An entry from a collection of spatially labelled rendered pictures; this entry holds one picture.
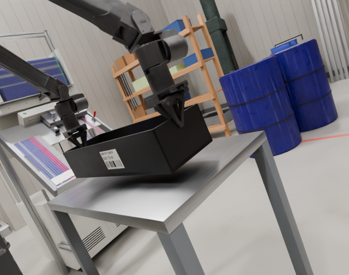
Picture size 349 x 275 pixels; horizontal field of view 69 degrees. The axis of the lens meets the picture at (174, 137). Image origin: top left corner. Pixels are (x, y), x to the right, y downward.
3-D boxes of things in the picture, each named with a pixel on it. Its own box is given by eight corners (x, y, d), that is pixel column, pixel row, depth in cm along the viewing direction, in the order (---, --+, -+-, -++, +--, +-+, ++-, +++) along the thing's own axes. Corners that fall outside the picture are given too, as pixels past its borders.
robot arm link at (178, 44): (117, 35, 62) (128, 11, 54) (154, 26, 68) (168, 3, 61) (142, 78, 62) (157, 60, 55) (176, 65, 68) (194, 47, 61)
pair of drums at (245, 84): (346, 109, 313) (324, 33, 296) (304, 156, 235) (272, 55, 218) (284, 120, 375) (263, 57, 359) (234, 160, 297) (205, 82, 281)
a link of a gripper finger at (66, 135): (87, 148, 109) (77, 127, 107) (95, 146, 104) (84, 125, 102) (73, 155, 105) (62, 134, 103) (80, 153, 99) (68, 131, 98)
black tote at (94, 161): (76, 178, 100) (62, 153, 98) (110, 157, 111) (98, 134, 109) (173, 173, 58) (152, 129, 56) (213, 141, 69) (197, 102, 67)
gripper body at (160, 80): (162, 97, 67) (151, 70, 65) (190, 86, 59) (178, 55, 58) (145, 106, 62) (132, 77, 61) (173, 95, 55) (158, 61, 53)
